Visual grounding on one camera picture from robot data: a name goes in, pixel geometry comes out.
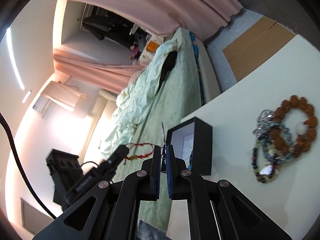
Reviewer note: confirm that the black cloth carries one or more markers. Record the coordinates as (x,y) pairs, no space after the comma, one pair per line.
(168,63)

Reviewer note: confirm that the ceiling light strip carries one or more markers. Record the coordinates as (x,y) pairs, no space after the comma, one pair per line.
(13,60)

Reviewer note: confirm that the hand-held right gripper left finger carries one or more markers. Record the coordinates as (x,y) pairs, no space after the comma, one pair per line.
(155,175)

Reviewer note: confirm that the orange box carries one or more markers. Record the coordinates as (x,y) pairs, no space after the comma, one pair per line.
(151,47)

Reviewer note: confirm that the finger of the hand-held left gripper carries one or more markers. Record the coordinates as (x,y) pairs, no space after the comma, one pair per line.
(117,155)

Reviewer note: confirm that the hanging dark clothes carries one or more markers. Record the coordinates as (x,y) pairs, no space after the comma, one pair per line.
(100,26)

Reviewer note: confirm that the light green duvet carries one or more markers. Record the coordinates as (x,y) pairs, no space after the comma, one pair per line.
(147,80)

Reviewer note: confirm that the bed with green sheet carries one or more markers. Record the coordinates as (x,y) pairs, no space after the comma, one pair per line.
(182,90)

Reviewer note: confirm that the pile of stuffed toys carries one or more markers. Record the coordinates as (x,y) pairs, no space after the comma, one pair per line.
(136,48)

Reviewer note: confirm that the blue patterned cloth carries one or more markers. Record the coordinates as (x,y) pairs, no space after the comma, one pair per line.
(193,45)

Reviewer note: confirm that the black jewelry box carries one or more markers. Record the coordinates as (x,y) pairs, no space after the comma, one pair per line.
(202,142)

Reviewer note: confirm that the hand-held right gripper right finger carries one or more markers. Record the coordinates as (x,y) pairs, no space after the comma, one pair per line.
(170,175)

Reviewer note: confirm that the pink curtain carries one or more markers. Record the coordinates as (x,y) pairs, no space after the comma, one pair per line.
(150,2)
(100,70)

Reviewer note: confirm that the flattened brown cardboard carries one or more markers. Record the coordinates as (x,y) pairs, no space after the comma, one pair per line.
(252,45)

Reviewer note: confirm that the cream patterned pillow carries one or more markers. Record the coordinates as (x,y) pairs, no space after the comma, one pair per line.
(146,56)

